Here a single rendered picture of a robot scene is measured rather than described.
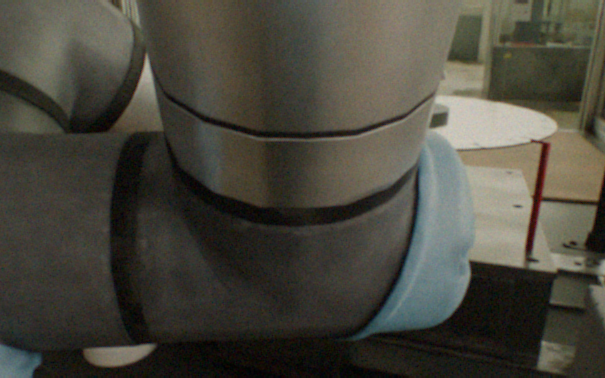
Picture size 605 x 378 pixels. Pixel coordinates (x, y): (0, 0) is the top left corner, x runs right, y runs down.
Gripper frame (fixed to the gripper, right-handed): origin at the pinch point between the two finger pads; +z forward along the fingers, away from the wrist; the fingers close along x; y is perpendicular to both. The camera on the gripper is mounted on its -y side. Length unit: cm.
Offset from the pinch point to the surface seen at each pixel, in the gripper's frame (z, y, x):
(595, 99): 111, 6, 68
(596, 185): 66, 17, 28
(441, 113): 10.3, 5.9, 15.3
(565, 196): 58, 13, 23
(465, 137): 5.5, 11.0, 11.2
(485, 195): 22.5, 9.5, 10.5
